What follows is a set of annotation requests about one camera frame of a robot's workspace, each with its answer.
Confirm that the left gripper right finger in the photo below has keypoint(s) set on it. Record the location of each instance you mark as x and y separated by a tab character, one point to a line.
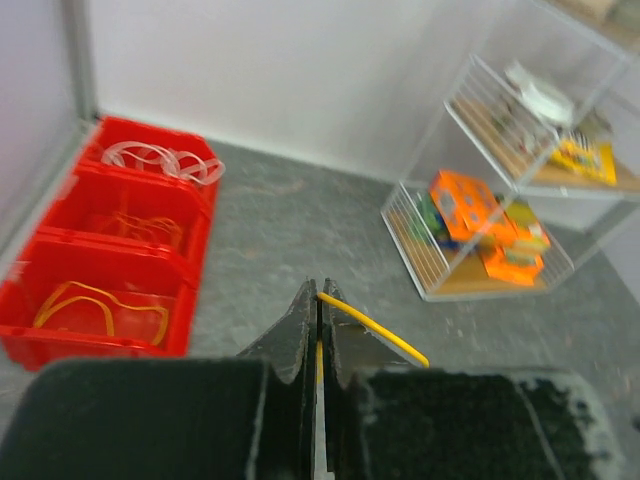
389	418

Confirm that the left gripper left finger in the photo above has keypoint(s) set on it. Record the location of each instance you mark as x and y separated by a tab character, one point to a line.
249	416

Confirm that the green snack box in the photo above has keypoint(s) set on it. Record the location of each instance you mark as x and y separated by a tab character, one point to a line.
428	224

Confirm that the red storage bin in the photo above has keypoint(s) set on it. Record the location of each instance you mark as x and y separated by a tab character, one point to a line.
114	265

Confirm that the orange snack box right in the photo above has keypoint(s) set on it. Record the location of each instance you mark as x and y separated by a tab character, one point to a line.
521	261

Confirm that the orange snack box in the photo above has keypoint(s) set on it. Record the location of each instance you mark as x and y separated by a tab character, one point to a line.
466	204
521	261

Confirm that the orange snack box left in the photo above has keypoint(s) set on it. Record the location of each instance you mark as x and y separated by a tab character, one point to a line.
466	204

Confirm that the yellow candy bag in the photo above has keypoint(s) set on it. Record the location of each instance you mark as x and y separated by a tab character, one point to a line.
591	159

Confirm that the coffee cup with lid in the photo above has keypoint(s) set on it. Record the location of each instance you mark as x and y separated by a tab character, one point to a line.
542	98

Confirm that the white wire shelf rack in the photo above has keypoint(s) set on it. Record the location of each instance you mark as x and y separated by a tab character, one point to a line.
479	128

